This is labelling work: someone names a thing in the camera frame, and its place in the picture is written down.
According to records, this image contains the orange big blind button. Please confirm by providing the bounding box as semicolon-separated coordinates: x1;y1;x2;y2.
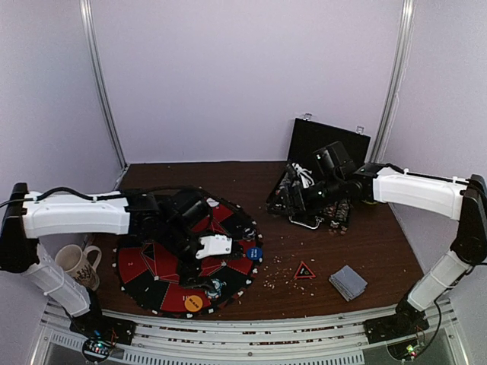
183;294;204;313

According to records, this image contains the purple 500 poker chip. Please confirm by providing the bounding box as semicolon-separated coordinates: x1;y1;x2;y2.
242;227;256;241

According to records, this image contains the blue small blind button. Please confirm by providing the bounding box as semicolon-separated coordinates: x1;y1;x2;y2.
246;246;263;262

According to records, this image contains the clear dealer button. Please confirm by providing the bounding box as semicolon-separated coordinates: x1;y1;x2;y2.
206;197;220;208

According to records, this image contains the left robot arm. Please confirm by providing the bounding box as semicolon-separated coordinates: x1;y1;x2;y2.
1;182;198;338

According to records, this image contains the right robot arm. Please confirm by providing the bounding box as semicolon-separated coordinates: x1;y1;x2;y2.
267;141;486;336

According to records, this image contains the black poker chip case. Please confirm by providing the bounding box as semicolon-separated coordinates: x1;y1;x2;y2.
266;118;371;233

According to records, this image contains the round red black poker mat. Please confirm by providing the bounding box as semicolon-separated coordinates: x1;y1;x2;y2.
113;189;263;319

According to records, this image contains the right outer poker chip row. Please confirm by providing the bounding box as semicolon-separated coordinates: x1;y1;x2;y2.
335;199;351;230

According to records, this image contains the red black triangle card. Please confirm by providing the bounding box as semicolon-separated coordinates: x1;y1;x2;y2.
293;261;316;280

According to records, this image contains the grey playing card deck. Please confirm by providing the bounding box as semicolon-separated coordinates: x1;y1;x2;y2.
329;265;368;301

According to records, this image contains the white patterned mug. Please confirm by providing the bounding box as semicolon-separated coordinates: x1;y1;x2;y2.
55;244;102;291

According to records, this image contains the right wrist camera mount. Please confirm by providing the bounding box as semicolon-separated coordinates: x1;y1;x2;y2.
291;163;315;189

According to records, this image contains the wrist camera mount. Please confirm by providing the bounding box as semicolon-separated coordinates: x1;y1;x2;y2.
291;163;315;189
195;234;233;259

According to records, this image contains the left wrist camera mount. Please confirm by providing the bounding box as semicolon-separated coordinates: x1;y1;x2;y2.
195;234;233;259

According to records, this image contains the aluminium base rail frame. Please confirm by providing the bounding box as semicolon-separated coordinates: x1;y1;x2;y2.
37;298;457;365

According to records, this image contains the aluminium frame post right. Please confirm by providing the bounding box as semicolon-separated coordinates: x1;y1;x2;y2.
370;0;416;162

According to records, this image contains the aluminium frame post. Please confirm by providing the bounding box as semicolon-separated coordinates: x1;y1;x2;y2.
370;0;416;162
79;0;128;170

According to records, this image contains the aluminium frame post left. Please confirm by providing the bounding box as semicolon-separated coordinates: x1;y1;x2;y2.
79;0;128;170

